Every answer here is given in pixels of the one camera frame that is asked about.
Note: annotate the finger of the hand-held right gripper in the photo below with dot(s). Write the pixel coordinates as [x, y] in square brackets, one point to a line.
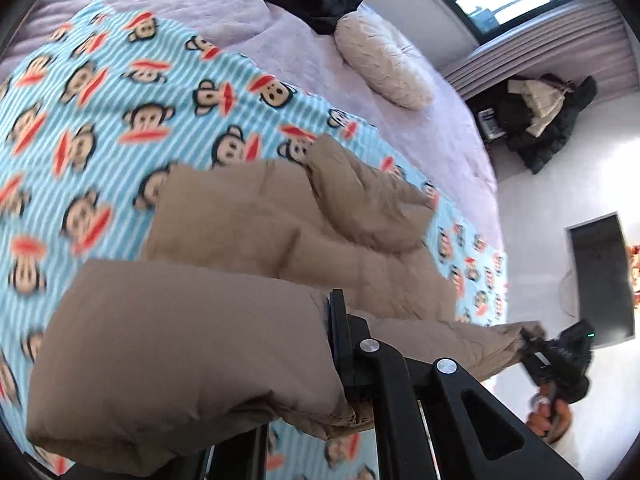
[532, 347]

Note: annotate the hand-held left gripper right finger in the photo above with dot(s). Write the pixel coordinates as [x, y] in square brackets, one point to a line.
[341, 332]

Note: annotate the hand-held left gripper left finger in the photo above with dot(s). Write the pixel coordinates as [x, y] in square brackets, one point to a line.
[240, 460]

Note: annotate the beige puffer jacket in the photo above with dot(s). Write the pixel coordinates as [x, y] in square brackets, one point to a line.
[175, 350]

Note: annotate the person's right hand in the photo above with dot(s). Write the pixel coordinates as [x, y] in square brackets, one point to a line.
[545, 417]

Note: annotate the black puffer coat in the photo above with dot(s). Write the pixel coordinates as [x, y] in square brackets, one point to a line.
[555, 135]

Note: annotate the blue printed box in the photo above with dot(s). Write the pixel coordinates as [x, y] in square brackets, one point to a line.
[487, 122]

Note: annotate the lilac bedspread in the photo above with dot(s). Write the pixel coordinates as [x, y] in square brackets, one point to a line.
[310, 70]

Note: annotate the round cream cushion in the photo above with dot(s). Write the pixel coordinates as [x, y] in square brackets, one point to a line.
[385, 60]

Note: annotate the monkey print striped blanket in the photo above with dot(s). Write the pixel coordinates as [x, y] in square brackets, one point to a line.
[100, 110]

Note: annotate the black wall screen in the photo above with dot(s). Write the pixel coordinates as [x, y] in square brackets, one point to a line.
[600, 280]

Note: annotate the colourful wall decoration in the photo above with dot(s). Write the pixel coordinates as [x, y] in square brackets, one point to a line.
[635, 272]

